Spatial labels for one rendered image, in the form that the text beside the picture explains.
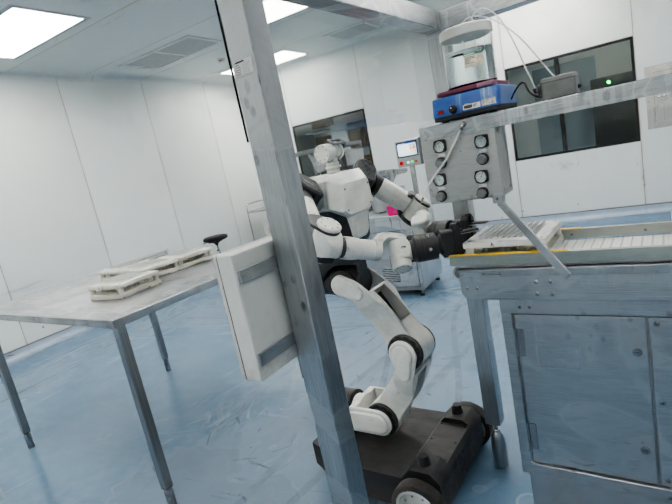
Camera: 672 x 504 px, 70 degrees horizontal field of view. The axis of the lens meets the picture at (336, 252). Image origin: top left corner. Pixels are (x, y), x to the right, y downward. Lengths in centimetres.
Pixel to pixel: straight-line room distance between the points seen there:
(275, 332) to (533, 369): 94
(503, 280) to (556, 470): 67
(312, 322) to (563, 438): 104
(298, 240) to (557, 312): 89
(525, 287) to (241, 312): 88
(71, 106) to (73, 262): 184
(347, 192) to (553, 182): 518
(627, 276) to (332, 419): 85
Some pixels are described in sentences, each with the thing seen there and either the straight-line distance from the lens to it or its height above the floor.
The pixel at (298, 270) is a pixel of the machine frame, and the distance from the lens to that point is 95.
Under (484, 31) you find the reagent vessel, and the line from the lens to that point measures 154.
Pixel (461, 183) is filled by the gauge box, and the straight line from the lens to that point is 144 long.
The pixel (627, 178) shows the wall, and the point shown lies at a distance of 672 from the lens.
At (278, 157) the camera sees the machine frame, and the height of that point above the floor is 137.
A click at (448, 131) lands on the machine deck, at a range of 144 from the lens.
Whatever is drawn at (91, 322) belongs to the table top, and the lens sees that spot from 225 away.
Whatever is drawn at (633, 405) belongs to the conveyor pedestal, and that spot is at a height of 49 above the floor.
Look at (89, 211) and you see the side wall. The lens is 644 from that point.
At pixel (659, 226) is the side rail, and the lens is 169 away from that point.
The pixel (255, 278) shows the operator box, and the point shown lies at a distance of 94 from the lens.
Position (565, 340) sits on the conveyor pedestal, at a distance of 160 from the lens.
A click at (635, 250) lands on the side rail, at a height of 97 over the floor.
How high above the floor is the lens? 134
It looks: 11 degrees down
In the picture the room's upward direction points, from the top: 12 degrees counter-clockwise
